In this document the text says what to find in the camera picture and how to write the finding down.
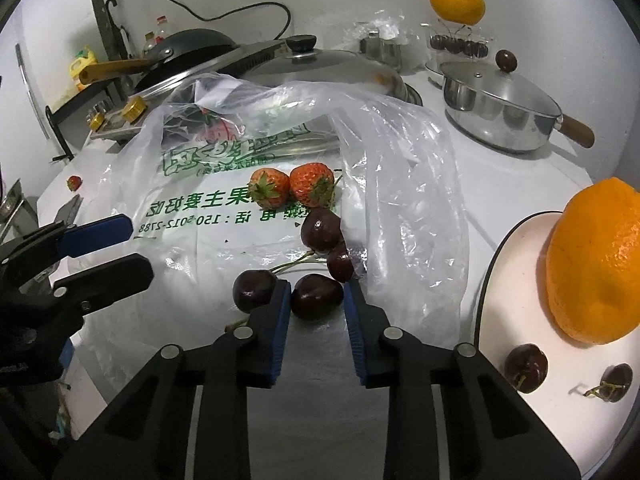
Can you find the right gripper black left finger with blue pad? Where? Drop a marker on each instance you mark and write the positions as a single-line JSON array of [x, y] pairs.
[[187, 408]]

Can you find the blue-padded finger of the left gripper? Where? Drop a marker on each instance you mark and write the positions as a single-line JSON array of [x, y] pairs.
[[58, 240]]

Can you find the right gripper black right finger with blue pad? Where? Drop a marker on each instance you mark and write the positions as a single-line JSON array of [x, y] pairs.
[[449, 411]]

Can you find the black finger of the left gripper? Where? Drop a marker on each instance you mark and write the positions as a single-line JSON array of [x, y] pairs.
[[95, 288]]

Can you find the dark cherry top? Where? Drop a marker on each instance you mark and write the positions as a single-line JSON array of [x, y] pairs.
[[321, 230]]

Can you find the dark cherry small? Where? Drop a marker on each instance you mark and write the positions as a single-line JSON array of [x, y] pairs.
[[339, 264]]

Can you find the small strawberry on table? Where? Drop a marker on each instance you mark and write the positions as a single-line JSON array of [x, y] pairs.
[[74, 183]]

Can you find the cherry on plate left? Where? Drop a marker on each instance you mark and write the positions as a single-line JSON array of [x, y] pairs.
[[526, 368]]

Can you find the cherry on plate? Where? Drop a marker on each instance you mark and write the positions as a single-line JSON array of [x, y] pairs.
[[526, 368], [614, 384]]

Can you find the white plate black rim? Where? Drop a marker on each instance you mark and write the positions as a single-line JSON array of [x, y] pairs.
[[512, 310]]

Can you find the cherry on plate right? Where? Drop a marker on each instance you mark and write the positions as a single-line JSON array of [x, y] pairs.
[[614, 384]]

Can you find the silver induction cooker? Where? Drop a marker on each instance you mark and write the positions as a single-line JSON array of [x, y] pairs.
[[125, 121]]

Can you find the yellow oil bottle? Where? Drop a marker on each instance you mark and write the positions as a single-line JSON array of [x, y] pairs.
[[83, 58]]

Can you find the large orange on plate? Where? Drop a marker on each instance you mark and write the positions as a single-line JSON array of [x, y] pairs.
[[592, 264]]

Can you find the dark capped bottle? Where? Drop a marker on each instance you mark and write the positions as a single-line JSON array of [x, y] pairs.
[[149, 43]]

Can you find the red capped sauce bottle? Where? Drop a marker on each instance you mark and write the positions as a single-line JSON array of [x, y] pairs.
[[162, 31]]

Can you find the clear plastic bag green print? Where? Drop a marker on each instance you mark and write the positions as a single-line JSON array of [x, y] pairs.
[[220, 179]]

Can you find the steel dome lid black knob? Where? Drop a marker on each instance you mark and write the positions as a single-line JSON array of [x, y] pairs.
[[304, 62]]

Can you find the steel cups in plastic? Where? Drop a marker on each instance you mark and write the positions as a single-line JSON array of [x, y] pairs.
[[389, 37]]

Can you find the clear box of cherries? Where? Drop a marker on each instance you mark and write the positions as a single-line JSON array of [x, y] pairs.
[[464, 41]]

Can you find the orange on cherry box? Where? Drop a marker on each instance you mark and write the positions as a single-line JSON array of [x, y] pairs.
[[465, 12]]

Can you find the black wire rack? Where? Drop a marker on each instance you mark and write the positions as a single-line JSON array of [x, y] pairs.
[[70, 123]]

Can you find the black wok wooden handle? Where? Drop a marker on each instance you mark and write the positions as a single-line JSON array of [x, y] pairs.
[[175, 54]]

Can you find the steel saucepan wooden handle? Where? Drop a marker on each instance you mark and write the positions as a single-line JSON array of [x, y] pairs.
[[499, 107]]

